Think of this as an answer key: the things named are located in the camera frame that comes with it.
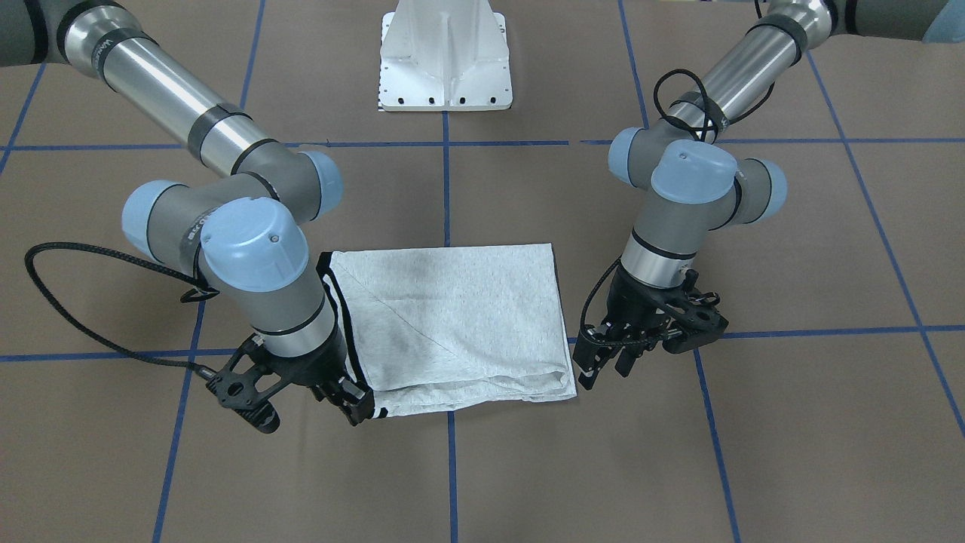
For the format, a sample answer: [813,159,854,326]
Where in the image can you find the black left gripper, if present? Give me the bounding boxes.
[573,264,682,391]

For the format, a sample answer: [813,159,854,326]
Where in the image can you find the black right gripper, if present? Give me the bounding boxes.
[261,331,375,427]

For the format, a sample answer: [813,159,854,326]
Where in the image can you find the grey cartoon print t-shirt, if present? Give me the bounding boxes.
[330,244,577,417]

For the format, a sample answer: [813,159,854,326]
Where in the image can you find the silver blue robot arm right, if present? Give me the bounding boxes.
[2,1,385,434]

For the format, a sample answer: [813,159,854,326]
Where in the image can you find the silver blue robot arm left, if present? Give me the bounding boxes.
[573,1,963,391]

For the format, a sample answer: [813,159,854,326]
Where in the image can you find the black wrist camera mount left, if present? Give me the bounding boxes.
[659,269,728,354]

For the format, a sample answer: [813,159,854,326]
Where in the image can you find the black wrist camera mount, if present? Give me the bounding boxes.
[198,333,292,434]
[659,269,728,354]

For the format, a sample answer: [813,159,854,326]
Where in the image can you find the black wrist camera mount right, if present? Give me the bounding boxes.
[198,333,292,434]

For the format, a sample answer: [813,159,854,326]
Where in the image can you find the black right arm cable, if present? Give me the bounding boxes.
[24,241,219,378]

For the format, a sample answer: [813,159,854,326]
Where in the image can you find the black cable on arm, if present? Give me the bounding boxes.
[652,0,777,144]

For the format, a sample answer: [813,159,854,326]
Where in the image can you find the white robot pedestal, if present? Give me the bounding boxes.
[377,1,513,112]

